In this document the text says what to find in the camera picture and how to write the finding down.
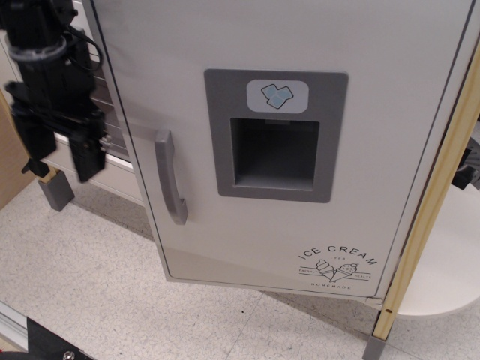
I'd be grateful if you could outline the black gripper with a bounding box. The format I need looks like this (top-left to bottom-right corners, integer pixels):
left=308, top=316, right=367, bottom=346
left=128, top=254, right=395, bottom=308
left=5, top=37, right=107, bottom=183

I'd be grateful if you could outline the grey fridge door handle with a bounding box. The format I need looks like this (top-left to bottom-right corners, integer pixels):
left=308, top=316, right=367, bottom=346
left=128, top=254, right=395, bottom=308
left=154, top=130, right=188, bottom=225

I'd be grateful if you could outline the white toy fridge door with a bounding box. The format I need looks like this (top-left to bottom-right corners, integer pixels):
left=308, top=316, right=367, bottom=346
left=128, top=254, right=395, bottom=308
left=84, top=1, right=479, bottom=300

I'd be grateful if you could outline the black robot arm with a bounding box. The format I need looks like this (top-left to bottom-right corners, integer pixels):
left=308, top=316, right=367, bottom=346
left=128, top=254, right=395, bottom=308
left=1, top=1, right=107, bottom=182

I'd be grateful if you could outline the black clamp knob left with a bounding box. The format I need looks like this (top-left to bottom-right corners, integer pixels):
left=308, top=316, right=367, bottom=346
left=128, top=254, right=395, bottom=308
left=22, top=158, right=50, bottom=178

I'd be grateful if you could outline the grey left foot cap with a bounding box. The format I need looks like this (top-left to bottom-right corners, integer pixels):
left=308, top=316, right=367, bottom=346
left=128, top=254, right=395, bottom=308
left=38, top=171, right=75, bottom=212

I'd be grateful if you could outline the grey foot cap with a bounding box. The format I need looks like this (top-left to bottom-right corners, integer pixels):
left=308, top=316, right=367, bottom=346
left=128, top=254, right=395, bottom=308
left=362, top=335, right=386, bottom=360
left=38, top=171, right=75, bottom=212

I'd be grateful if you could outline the white toy oven door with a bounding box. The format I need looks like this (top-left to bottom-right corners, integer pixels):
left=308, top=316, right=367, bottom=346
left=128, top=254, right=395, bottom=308
left=37, top=25, right=146, bottom=206

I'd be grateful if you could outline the left wooden side panel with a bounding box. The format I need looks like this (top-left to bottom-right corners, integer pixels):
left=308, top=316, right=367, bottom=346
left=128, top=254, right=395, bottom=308
left=1, top=92, right=35, bottom=209

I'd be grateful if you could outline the grey ice dispenser panel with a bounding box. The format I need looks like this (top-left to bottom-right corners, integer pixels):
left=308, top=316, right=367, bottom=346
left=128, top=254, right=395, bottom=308
left=204, top=68, right=349, bottom=203

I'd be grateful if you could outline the grey right foot cap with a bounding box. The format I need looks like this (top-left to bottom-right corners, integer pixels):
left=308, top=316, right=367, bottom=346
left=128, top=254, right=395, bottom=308
left=362, top=335, right=386, bottom=360

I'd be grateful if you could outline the black clamp right edge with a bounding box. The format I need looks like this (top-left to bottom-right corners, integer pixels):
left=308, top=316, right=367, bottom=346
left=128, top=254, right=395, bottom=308
left=451, top=138, right=479, bottom=190

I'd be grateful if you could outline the white round table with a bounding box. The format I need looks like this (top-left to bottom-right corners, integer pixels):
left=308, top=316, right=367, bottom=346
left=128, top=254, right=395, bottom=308
left=397, top=184, right=479, bottom=318

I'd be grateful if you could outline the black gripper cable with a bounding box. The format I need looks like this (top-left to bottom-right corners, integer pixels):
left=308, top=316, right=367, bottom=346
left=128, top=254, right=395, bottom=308
left=69, top=25, right=104, bottom=74

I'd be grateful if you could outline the aluminium rail bottom left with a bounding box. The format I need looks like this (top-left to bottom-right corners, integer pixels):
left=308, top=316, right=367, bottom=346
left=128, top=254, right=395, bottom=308
left=1, top=301, right=28, bottom=352

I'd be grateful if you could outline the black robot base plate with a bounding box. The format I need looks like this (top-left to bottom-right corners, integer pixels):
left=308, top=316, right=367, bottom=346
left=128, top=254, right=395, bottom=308
left=1, top=318, right=93, bottom=360

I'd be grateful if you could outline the right wooden cabinet post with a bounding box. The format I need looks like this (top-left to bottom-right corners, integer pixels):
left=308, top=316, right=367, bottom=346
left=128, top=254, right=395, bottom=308
left=372, top=46, right=479, bottom=341

